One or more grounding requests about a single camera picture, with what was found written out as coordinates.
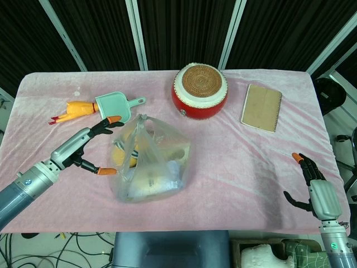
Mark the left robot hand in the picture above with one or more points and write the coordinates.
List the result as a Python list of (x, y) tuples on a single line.
[(71, 152)]

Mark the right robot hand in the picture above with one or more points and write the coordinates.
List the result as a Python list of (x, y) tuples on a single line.
[(320, 192)]

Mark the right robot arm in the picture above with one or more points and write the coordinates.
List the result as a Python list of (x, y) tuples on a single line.
[(336, 243)]

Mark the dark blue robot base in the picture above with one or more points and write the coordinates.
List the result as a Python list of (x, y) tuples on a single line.
[(171, 249)]

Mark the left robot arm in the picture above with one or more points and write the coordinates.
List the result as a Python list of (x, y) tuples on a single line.
[(26, 185)]

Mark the clear plastic bag with items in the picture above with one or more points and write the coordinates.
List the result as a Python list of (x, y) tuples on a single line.
[(152, 162)]

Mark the yellow rubber chicken toy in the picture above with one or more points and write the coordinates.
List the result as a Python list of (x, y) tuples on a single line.
[(76, 110)]

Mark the green plastic dustpan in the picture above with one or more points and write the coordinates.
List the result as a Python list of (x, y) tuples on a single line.
[(114, 106)]

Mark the green checkered cloth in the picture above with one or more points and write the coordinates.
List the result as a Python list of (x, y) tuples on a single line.
[(308, 255)]

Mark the pink fleece tablecloth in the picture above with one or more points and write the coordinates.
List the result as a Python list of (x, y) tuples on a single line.
[(240, 167)]

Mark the white foam piece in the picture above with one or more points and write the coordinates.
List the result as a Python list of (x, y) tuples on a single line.
[(258, 255)]

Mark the black round stool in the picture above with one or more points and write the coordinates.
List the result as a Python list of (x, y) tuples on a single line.
[(329, 93)]

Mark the brown kraft notebook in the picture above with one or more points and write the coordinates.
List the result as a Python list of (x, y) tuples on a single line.
[(261, 108)]

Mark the red Chinese drum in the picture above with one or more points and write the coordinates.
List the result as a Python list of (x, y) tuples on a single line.
[(199, 92)]

